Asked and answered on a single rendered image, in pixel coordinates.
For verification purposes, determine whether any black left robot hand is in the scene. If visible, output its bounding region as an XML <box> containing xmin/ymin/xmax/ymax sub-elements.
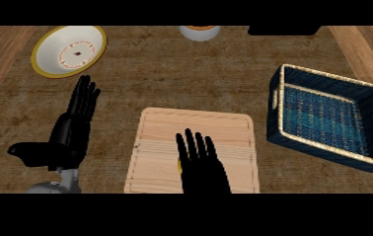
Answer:
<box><xmin>5</xmin><ymin>74</ymin><xmax>101</xmax><ymax>172</ymax></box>

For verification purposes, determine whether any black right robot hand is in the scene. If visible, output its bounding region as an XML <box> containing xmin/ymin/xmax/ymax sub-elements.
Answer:
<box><xmin>175</xmin><ymin>127</ymin><xmax>233</xmax><ymax>195</ymax></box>

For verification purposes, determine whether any pale wooden cutting board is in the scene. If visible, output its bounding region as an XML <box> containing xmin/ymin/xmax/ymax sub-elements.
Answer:
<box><xmin>122</xmin><ymin>107</ymin><xmax>261</xmax><ymax>195</ymax></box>

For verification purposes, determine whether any blue wicker basket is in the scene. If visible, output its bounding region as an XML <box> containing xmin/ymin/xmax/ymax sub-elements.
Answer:
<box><xmin>265</xmin><ymin>63</ymin><xmax>373</xmax><ymax>174</ymax></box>

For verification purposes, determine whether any white bowl with yellow rim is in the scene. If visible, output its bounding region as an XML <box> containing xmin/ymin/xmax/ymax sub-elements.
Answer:
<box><xmin>31</xmin><ymin>26</ymin><xmax>107</xmax><ymax>79</ymax></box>

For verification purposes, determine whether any brown woven placemat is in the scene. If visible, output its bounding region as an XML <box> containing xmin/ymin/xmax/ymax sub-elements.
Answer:
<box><xmin>0</xmin><ymin>26</ymin><xmax>373</xmax><ymax>195</ymax></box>

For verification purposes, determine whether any white cup with orange top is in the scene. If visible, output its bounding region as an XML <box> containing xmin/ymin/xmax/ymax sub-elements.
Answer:
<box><xmin>178</xmin><ymin>26</ymin><xmax>222</xmax><ymax>42</ymax></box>

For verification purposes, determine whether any black appliance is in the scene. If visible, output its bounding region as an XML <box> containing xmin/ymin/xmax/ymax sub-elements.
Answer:
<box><xmin>246</xmin><ymin>26</ymin><xmax>321</xmax><ymax>37</ymax></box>

